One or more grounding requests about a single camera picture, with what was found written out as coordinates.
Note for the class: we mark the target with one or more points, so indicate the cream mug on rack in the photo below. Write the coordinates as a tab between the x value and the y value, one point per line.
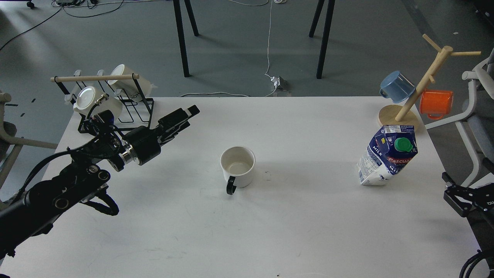
131	90
88	97

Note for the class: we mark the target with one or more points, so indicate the black table legs left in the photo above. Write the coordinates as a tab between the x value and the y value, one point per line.
180	30

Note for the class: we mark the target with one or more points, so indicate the orange cup on tree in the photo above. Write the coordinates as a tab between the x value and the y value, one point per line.
436	103

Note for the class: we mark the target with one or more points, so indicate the white chair right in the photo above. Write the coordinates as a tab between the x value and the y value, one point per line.
475	123

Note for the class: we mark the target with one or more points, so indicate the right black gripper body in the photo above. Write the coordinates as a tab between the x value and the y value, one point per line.
482	198

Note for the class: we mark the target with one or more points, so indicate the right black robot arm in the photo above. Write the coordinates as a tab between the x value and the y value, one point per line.
482	228

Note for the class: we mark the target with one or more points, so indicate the white power adapter plug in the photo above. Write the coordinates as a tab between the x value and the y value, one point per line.
280	84

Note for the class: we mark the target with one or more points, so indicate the wooden mug tree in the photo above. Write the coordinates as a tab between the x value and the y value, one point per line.
402	114

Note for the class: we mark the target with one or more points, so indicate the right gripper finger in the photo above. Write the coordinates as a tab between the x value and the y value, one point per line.
450	184
457	203

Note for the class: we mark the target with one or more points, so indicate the white mug black handle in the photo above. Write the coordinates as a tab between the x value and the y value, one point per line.
237	164

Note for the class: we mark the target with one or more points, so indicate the black wire cup rack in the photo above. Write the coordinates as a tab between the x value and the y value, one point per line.
133	113

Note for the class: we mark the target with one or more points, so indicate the cream mug front on rack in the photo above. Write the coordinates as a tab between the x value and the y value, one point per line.
88	97

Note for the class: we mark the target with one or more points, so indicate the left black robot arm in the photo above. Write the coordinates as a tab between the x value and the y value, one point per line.
33	212

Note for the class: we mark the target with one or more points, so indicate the blue white milk carton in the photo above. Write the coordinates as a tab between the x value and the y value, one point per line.
389	151

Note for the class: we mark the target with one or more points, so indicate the blue cup on tree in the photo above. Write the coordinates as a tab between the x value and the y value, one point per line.
397	87

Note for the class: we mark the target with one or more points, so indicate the black table legs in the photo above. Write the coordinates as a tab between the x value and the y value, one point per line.
180	30
326	32

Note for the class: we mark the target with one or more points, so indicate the cream mug rear on rack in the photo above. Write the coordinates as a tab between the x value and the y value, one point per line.
131	90

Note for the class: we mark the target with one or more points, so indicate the black table legs right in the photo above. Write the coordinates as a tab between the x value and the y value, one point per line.
326	32

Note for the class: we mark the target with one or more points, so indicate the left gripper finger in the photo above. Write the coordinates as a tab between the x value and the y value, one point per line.
178	118
170	134

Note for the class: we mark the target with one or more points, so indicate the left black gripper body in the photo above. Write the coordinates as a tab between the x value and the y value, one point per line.
145	144

